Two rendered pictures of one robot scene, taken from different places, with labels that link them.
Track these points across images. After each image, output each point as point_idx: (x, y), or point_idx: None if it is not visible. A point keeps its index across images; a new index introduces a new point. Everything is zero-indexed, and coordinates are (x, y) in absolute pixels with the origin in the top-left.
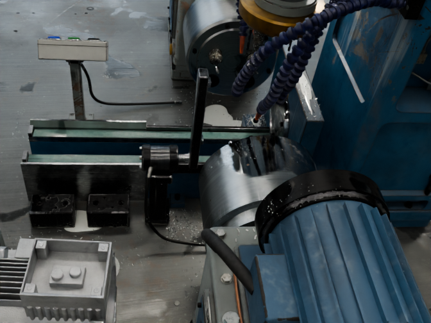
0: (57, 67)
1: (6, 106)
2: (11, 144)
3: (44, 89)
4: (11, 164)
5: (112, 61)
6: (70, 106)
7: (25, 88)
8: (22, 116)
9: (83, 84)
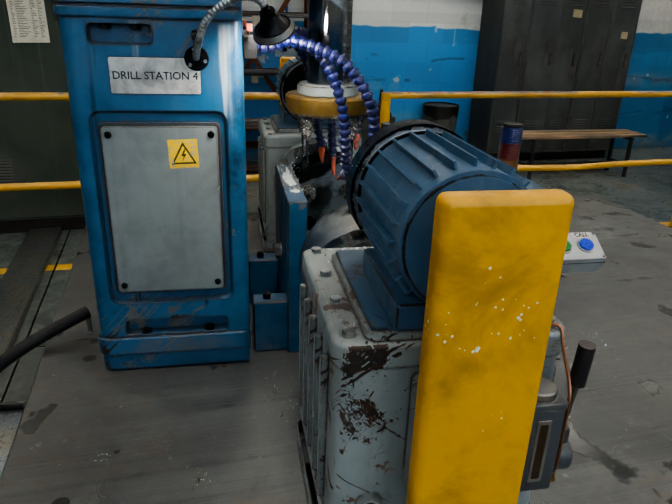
0: (652, 423)
1: (643, 361)
2: (585, 326)
3: (627, 386)
4: (564, 312)
5: (580, 447)
6: (569, 369)
7: (651, 384)
8: (610, 352)
9: (583, 399)
